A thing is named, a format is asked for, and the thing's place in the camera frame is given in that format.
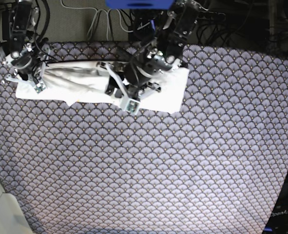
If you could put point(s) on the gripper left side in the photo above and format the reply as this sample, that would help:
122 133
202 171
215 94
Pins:
142 73

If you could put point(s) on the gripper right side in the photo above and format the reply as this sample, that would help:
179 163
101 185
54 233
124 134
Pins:
27 66

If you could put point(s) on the white printed T-shirt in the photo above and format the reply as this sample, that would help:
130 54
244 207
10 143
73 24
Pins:
85 81

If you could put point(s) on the fan-patterned grey tablecloth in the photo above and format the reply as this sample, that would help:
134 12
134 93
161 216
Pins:
217 166

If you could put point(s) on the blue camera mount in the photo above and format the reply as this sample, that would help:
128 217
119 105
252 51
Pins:
139 4

